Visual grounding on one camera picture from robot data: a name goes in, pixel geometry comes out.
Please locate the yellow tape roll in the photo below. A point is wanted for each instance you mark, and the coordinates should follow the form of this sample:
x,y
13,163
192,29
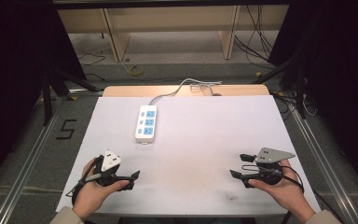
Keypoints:
x,y
135,70

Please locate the white board table cover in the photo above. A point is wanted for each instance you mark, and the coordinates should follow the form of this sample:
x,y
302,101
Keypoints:
x,y
199,149

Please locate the person's left hand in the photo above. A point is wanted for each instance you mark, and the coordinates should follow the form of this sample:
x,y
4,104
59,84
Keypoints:
x,y
90,196

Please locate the light wooden desk frame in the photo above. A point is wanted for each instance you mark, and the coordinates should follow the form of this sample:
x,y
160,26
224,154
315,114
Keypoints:
x,y
174,18

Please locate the dark curtain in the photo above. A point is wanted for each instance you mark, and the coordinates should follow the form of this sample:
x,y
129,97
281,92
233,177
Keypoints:
x,y
341,77
15,77

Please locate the person's right hand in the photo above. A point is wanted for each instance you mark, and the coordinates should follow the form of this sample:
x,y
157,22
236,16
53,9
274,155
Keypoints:
x,y
287,193

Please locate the black metal stand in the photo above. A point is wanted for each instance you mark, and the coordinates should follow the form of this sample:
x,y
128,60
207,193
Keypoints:
x,y
48,93
298,84

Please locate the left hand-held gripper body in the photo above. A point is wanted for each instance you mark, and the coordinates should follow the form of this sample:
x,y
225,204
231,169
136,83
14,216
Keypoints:
x,y
105,174

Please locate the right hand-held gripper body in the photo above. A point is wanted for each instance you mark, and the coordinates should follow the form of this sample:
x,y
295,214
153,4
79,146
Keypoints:
x,y
270,155

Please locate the aluminium floor rail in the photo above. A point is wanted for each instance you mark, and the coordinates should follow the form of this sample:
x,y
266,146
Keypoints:
x,y
28,161
326,168

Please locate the white power strip blue sockets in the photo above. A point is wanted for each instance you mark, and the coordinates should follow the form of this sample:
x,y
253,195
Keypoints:
x,y
143,130

